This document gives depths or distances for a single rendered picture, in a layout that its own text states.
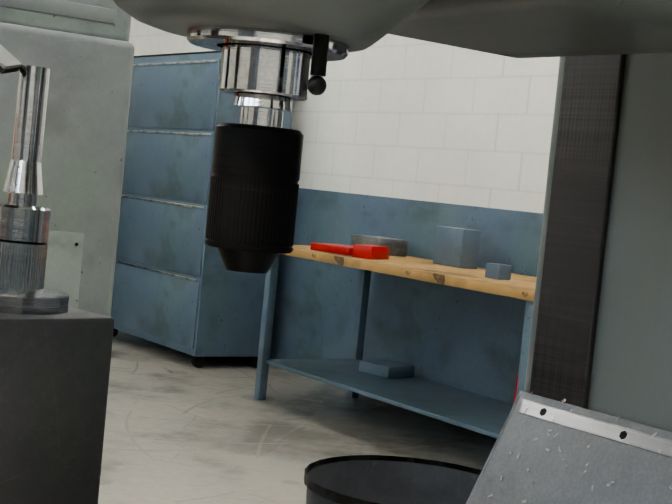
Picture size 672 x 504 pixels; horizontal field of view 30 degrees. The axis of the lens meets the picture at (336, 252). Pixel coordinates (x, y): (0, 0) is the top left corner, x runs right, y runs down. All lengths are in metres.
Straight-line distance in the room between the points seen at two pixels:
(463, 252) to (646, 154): 5.49
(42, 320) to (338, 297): 6.84
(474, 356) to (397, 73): 1.81
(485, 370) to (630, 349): 5.80
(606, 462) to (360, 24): 0.44
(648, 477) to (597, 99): 0.29
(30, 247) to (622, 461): 0.48
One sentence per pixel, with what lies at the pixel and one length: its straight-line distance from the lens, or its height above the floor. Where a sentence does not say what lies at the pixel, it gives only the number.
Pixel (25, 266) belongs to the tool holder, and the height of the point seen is 1.15.
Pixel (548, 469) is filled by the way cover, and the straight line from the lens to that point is 0.98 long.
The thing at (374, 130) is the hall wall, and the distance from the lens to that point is 7.64.
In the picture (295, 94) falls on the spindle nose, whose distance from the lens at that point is 0.66.
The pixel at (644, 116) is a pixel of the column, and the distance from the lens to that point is 0.97.
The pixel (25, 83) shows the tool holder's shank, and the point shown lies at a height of 1.29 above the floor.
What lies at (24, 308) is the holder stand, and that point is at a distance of 1.01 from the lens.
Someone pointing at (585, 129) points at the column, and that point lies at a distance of 1.00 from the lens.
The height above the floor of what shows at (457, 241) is 1.01.
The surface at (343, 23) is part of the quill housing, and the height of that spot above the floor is 1.32.
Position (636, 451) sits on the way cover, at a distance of 0.94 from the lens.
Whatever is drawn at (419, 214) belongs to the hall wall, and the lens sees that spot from 7.21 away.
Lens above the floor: 1.24
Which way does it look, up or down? 3 degrees down
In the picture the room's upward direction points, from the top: 6 degrees clockwise
